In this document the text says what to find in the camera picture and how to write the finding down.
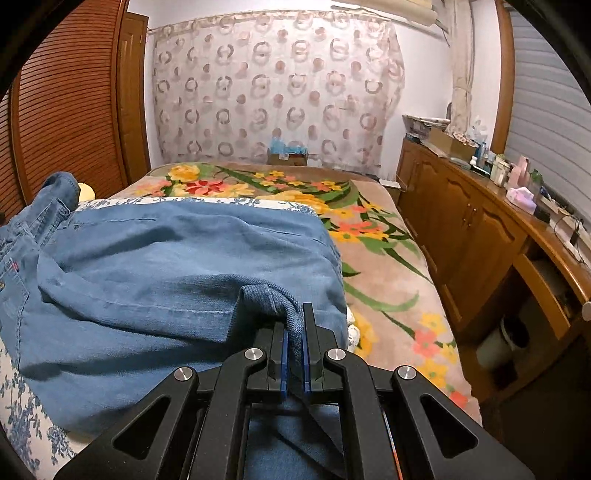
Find narrow lace curtain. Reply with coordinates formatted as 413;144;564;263
450;0;476;134

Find pink tissue pack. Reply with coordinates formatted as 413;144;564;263
505;187;539;214

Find small cardboard box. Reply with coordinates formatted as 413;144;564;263
267;150;309;167

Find tan flowered blanket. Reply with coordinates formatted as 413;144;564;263
122;161;483;425

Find blue plastic bag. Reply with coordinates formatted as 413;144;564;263
270;137;309;155

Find white blue floral quilt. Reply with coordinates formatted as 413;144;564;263
0;196;361;480

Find open cardboard box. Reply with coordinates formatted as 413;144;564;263
427;127;478;158

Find long wooden cabinet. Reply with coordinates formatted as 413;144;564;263
394;138;591;444

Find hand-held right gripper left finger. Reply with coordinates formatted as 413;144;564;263
53;285;291;480

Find white waste bin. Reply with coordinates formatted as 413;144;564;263
475;318;529;370

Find stack of patterned papers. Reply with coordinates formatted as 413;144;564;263
402;114;451;139

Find circle patterned lace curtain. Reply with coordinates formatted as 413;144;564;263
148;9;406;174

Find wooden louvered door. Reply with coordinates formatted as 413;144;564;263
0;0;151;222

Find blue denim pants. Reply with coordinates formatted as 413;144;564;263
0;172;349;480

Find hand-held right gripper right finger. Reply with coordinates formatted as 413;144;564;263
301;302;536;480

